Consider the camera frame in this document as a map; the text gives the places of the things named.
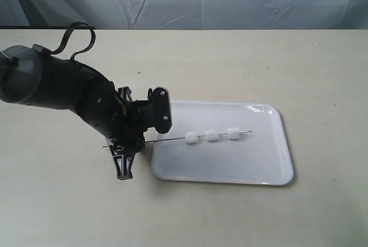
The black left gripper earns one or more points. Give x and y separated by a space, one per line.
101 108

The white rectangular plastic tray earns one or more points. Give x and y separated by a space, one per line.
260 158

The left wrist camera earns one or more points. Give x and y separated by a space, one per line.
155 111

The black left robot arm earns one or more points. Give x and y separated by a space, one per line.
33 77

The white marshmallow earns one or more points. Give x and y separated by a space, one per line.
191 137
212 135
233 133

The thin metal skewer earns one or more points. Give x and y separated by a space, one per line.
199 136

